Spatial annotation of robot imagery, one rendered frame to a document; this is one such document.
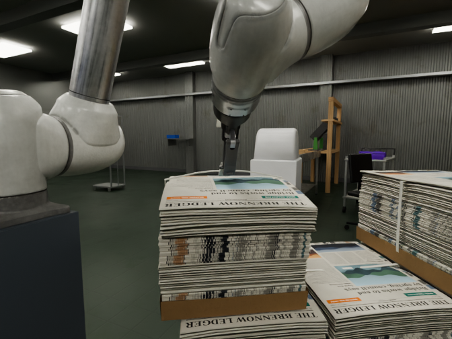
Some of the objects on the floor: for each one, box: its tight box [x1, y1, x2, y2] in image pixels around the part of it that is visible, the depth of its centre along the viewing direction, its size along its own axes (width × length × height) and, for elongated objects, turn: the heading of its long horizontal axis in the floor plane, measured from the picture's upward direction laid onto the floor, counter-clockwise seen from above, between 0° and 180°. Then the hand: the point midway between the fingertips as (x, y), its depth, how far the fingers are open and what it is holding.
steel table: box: [299, 150, 321, 194], centre depth 519 cm, size 69×182×94 cm
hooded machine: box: [250, 128, 302, 191], centre depth 373 cm, size 67×61×131 cm
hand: (223, 147), depth 70 cm, fingers open, 13 cm apart
